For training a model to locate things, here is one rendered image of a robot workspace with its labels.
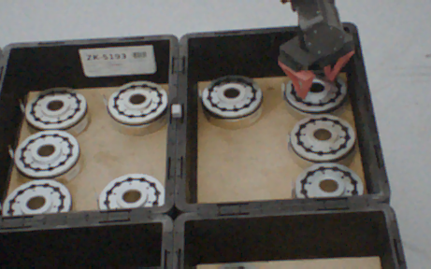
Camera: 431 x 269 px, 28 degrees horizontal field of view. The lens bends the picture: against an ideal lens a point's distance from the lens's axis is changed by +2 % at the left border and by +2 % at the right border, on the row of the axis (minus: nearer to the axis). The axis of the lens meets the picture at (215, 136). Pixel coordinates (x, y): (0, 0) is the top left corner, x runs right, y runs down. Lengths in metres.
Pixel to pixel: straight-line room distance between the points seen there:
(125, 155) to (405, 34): 0.69
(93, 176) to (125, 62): 0.22
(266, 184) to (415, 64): 0.53
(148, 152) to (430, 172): 0.50
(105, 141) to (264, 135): 0.27
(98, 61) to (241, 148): 0.30
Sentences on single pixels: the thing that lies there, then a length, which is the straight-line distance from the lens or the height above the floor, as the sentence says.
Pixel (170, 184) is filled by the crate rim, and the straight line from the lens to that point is 1.25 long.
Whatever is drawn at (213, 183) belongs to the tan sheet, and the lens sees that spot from 1.37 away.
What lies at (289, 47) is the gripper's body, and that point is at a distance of 1.40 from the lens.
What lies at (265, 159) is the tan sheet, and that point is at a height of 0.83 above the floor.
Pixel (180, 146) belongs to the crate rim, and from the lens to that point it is 1.30.
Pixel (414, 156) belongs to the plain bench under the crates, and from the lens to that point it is 1.60.
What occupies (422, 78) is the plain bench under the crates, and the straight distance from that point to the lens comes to 1.75.
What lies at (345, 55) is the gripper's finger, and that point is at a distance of 1.42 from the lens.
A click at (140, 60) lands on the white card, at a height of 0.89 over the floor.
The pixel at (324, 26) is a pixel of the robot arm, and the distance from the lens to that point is 1.26.
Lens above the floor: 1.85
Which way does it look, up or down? 45 degrees down
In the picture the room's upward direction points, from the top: 6 degrees counter-clockwise
